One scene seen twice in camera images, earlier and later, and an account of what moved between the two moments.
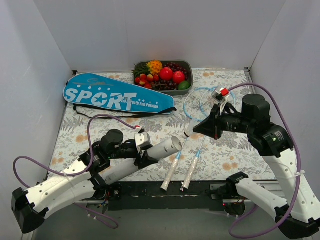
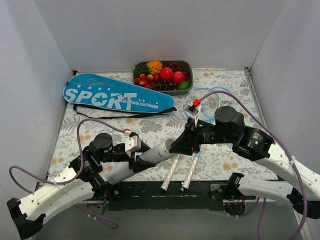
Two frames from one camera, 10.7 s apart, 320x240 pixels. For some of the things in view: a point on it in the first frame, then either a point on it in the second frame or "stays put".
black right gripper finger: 210,126 to 187,144
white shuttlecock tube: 112,169 stays put
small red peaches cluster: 146,80 stays put
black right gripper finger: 215,115 to 190,130
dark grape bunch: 170,84 stays put
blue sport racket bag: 96,91 stays put
